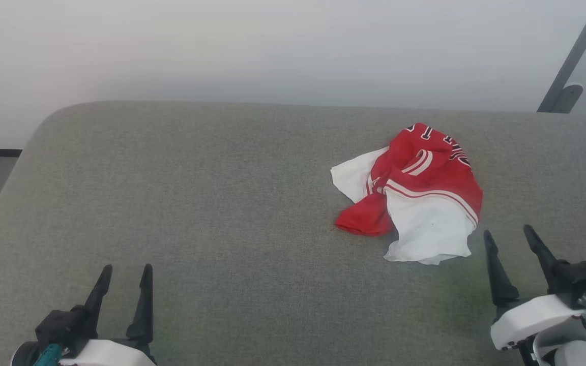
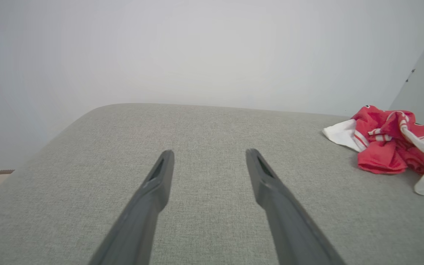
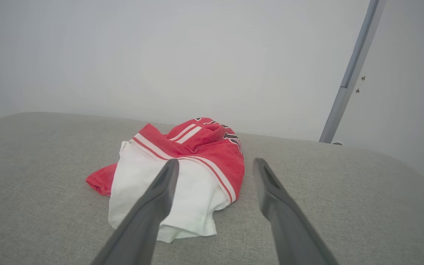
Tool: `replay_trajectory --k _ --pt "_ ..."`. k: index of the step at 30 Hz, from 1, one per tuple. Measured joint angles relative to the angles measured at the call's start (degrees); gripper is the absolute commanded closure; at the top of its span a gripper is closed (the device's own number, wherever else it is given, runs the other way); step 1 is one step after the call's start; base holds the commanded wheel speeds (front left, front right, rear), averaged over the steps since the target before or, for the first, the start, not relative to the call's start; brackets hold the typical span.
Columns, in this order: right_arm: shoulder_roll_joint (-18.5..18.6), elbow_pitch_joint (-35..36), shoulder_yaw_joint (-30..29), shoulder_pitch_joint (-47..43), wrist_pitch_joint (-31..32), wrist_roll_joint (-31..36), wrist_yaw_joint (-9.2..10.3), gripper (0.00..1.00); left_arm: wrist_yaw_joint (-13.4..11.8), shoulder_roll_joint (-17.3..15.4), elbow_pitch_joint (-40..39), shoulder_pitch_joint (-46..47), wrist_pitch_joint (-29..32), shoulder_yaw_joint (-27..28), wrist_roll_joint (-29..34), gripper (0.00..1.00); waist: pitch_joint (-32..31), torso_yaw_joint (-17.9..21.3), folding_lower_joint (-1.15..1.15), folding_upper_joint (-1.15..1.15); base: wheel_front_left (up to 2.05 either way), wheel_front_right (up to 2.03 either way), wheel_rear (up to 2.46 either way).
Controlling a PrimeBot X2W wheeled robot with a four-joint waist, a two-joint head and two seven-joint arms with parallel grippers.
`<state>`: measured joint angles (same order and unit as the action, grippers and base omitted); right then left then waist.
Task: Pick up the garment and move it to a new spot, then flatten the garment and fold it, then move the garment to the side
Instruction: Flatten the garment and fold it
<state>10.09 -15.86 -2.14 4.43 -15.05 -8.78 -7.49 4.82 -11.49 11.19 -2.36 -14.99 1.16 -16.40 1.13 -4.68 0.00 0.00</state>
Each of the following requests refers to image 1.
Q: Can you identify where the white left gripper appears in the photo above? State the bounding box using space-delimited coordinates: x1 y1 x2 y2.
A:
59 263 158 366

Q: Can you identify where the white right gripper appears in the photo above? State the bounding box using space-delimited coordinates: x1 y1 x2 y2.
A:
484 225 586 351

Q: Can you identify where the red and white garment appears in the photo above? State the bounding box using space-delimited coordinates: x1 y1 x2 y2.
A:
331 123 483 265

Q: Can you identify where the grey fabric sofa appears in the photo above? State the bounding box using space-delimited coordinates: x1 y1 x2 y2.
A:
0 101 586 366

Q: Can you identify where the grey metal bar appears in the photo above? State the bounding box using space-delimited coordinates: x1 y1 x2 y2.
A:
537 0 586 113

